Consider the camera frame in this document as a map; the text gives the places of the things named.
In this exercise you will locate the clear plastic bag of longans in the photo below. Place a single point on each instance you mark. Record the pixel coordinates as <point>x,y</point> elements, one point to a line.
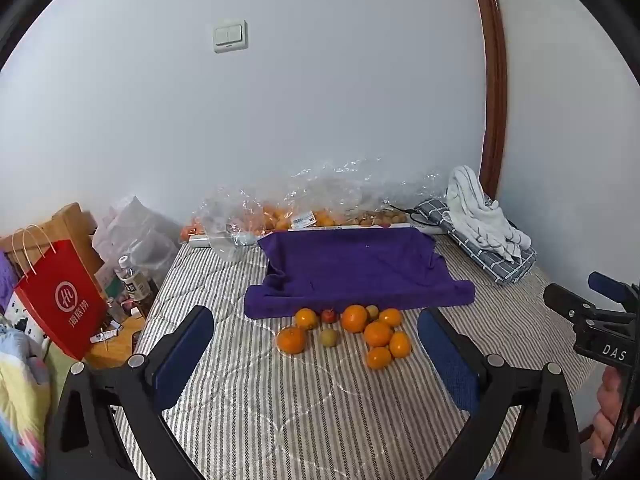
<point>385,195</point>

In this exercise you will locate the small yellow-green fruit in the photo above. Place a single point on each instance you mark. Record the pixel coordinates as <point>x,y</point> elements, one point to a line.
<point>372,312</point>

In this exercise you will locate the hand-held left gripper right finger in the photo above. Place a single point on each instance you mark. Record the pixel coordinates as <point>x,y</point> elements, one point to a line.
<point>450,360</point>

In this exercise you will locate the brown wooden door frame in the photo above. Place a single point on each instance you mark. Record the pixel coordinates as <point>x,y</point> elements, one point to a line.
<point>492,75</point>

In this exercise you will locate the grey translucent plastic bag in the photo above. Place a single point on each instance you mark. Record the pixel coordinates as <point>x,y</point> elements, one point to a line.
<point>137,235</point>

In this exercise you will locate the small green-brown fruit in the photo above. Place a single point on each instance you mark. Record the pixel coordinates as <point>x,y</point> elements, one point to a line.
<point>328,337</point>

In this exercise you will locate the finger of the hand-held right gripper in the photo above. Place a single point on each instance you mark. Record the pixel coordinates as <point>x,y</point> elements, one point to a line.
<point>565,300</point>
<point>607,284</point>

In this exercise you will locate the small red apple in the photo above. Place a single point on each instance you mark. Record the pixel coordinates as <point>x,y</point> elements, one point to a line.
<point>328,316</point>

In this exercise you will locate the white striped towel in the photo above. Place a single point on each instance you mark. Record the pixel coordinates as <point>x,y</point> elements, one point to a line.
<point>480,215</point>

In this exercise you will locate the large orange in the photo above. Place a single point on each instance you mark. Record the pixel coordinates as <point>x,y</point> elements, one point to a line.
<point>355,318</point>

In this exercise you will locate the wooden bedside table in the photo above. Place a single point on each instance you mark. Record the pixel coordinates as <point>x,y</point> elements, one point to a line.
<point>117,345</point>

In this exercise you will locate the striped bed sheet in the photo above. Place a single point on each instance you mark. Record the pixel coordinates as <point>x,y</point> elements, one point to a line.
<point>300,410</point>

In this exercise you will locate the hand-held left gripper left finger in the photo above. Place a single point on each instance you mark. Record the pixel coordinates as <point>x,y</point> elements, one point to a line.
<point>184,355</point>

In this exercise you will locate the red paper bag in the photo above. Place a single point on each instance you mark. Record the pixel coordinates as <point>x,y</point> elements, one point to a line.
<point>62,300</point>

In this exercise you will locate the clear plastic bag of oranges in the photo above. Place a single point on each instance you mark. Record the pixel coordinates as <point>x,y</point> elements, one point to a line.
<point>270,210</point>

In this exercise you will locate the small white box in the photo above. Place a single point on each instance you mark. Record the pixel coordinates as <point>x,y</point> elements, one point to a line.
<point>106,332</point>

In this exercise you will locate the white power strip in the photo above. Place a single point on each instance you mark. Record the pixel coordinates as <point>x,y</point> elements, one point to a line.
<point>22,317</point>

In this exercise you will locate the colourful blanket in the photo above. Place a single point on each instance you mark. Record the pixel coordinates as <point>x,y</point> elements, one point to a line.
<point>20,400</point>

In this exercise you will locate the person's right hand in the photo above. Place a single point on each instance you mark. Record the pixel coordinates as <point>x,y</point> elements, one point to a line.
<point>609,410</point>

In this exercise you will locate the grey checkered cloth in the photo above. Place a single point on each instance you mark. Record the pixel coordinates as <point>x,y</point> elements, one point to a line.
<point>505,260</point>

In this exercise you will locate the purple towel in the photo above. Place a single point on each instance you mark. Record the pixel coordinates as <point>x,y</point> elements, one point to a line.
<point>350,270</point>

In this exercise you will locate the white light switch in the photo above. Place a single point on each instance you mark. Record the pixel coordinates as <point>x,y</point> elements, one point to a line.
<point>230,36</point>

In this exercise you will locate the clear water bottle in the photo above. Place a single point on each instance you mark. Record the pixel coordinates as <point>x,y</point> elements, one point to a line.
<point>131,280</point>

